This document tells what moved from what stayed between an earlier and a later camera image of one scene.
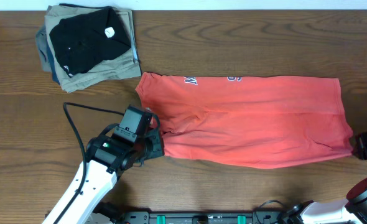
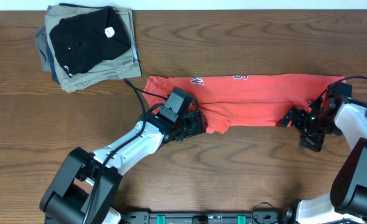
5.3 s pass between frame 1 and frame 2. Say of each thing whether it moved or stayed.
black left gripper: moved
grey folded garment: stayed
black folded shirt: stayed
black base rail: stayed
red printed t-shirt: moved
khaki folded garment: stayed
